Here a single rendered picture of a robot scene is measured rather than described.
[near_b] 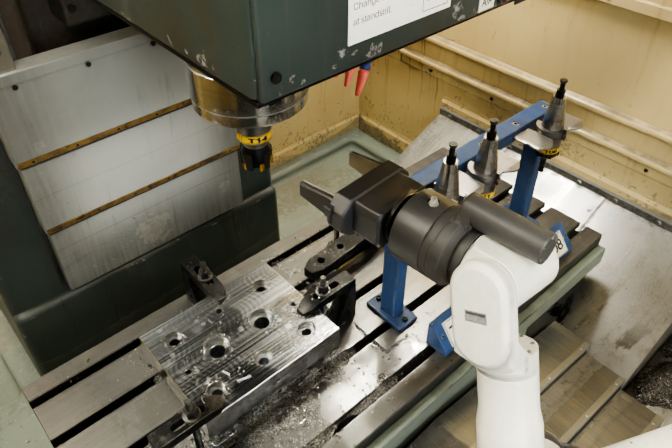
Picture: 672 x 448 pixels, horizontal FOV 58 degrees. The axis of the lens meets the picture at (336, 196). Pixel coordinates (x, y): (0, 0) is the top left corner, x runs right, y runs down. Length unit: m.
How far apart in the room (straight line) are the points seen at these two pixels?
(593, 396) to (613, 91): 0.73
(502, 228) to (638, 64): 1.05
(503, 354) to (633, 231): 1.16
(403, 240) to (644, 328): 1.05
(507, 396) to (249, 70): 0.42
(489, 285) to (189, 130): 0.91
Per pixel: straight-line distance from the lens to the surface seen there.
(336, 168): 2.21
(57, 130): 1.23
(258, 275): 1.26
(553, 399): 1.46
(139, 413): 1.22
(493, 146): 1.12
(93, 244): 1.41
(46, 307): 1.49
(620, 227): 1.76
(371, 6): 0.63
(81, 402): 1.26
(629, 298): 1.67
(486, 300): 0.61
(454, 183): 1.06
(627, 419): 1.52
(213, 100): 0.77
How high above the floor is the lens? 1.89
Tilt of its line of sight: 39 degrees down
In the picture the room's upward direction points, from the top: straight up
